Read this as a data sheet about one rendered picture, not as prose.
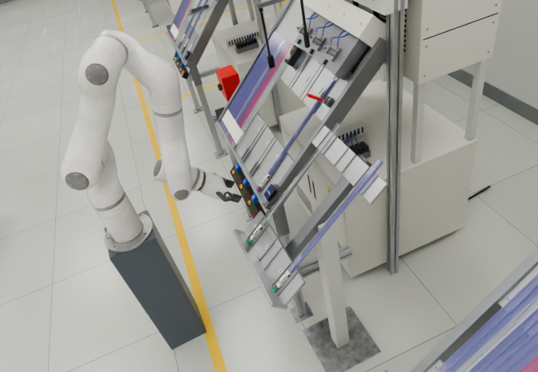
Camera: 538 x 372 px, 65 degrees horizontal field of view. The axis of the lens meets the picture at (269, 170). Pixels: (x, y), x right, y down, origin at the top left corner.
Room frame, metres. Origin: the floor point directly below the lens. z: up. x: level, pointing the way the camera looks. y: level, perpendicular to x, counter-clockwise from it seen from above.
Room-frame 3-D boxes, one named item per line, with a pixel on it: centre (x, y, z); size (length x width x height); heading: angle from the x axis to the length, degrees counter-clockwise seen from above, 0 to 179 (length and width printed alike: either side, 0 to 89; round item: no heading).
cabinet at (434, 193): (1.60, -0.51, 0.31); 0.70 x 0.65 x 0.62; 12
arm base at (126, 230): (1.18, 0.58, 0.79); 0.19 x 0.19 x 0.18
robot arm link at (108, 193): (1.22, 0.58, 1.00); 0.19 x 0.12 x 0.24; 175
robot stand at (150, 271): (1.18, 0.58, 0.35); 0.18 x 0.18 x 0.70; 15
